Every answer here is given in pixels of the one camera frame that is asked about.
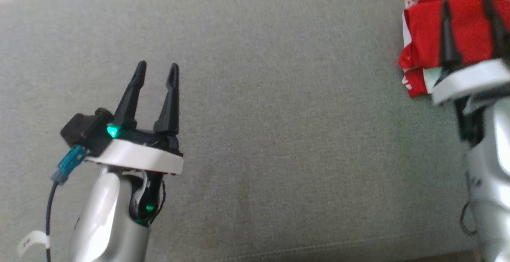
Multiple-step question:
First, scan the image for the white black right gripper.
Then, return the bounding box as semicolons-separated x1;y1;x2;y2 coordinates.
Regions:
432;0;510;106

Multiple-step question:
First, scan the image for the large grey sofa seat cushion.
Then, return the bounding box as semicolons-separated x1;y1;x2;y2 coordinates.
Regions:
0;0;510;262

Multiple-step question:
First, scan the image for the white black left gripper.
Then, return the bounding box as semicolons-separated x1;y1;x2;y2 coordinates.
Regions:
85;60;184;175

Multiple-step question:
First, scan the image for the white left cable label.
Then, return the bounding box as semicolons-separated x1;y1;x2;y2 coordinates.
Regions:
17;230;51;257

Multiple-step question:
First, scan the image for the left camera cable teal plug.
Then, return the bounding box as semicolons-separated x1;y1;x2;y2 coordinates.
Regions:
45;145;86;262

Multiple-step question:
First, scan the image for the red Bulls basketball jersey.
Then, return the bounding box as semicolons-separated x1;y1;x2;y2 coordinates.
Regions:
398;0;510;94

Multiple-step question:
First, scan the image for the thin black looped cable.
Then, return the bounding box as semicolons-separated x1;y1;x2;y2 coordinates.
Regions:
459;200;479;237

